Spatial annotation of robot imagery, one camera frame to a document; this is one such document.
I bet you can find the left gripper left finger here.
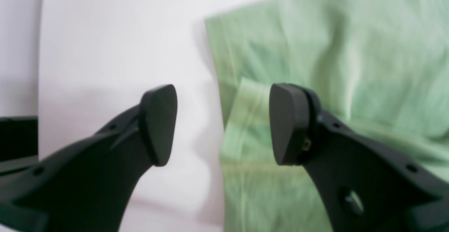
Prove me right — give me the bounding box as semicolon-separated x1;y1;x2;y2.
1;84;177;232

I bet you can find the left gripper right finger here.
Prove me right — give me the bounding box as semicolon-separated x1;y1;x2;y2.
269;83;449;232

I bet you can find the green T-shirt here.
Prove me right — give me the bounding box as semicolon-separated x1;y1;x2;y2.
205;0;449;232

